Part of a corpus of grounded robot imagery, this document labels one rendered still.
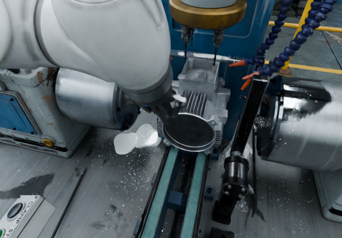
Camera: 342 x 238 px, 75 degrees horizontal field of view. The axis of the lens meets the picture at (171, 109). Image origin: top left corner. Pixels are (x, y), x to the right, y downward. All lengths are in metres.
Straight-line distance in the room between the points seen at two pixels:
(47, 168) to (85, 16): 0.78
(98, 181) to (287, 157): 0.59
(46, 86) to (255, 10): 0.67
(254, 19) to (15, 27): 0.66
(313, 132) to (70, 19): 0.55
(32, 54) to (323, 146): 0.60
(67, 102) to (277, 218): 0.72
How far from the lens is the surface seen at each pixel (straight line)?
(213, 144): 0.66
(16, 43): 0.30
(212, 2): 0.52
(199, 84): 0.62
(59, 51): 0.27
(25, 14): 0.30
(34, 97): 0.76
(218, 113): 0.63
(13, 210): 0.55
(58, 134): 0.85
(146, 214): 0.62
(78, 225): 0.79
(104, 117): 0.67
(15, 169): 1.00
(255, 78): 0.47
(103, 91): 0.65
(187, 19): 0.52
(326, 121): 0.63
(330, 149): 0.65
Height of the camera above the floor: 1.50
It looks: 42 degrees down
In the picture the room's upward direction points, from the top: straight up
